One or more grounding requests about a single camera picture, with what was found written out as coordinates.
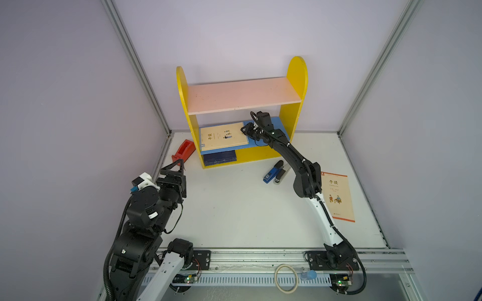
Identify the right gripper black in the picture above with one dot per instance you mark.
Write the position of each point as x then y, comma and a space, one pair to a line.
248, 129

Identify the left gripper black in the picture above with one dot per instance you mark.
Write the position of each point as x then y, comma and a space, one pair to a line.
174, 180

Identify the beige book blue edge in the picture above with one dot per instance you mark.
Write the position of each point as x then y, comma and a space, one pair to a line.
222, 136

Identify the dark purple book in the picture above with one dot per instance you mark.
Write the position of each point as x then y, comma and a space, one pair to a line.
219, 158

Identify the beige book orange edge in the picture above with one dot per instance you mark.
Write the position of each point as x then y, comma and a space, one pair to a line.
337, 195

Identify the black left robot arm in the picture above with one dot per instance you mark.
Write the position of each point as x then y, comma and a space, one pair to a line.
132, 268

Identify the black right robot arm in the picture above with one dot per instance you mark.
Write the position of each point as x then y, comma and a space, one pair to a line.
340, 253

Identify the red tape dispenser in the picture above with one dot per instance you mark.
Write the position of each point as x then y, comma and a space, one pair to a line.
185, 150

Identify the yellow shelf pink blue boards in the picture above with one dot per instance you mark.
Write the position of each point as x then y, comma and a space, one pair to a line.
287, 92

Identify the blue black stapler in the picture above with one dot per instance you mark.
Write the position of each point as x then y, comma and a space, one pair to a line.
273, 172

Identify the left green circuit board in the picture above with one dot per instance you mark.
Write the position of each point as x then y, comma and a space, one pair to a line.
189, 279

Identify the green circuit board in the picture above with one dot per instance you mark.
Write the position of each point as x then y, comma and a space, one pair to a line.
340, 280
189, 279

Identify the small blue cap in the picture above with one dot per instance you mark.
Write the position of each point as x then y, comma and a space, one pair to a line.
309, 275

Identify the right green circuit board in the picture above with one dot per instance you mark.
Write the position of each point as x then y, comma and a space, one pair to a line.
340, 280

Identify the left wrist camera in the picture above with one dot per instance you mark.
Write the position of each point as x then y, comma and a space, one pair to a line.
143, 181

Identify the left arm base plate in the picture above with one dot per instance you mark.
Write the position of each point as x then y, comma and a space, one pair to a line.
201, 260

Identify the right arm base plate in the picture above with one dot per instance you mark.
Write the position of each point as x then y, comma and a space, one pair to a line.
319, 260

